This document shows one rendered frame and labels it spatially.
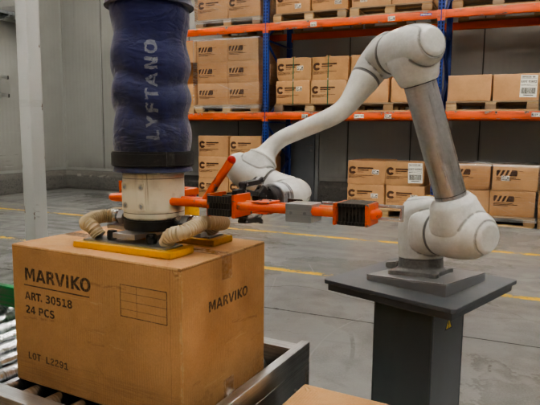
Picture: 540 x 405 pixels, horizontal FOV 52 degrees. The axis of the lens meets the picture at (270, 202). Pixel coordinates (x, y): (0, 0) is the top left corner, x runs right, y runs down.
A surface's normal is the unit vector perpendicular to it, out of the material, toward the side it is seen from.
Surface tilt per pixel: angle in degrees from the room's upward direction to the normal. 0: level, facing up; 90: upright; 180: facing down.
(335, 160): 90
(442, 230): 105
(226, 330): 90
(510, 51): 90
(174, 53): 77
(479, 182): 90
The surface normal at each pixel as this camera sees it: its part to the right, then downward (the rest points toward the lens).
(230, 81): -0.40, 0.11
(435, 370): 0.72, 0.09
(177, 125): 0.72, -0.19
